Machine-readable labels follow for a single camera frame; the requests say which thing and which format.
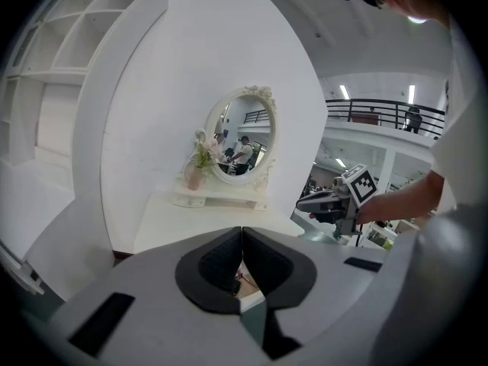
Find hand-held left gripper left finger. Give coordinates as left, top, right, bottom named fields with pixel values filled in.
left=45, top=226, right=268, bottom=366

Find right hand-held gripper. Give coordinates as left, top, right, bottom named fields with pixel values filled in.
left=296, top=163, right=378, bottom=239

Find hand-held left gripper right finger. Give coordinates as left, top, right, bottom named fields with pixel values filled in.
left=243, top=226, right=397, bottom=366

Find person's right forearm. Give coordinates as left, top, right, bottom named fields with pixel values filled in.
left=358, top=168, right=447, bottom=226

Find white vanity dressing table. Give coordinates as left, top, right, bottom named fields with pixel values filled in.
left=133, top=188, right=306, bottom=257

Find white-framed oval mirror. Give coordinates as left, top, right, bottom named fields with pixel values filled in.
left=173, top=85, right=278, bottom=212

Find pink vase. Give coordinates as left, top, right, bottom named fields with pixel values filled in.
left=187, top=165, right=204, bottom=191

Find black balcony railing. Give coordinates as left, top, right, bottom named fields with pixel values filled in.
left=326, top=98, right=446, bottom=136

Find pale pink flower bouquet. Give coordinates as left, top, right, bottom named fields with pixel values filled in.
left=194, top=137, right=223, bottom=169

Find white desk cabinet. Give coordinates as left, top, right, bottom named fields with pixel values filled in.
left=0, top=154, right=115, bottom=304

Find person's white shirt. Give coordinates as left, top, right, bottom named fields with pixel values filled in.
left=429, top=13, right=480, bottom=220

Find white cubby shelf unit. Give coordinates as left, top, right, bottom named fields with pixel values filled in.
left=0, top=0, right=171, bottom=270

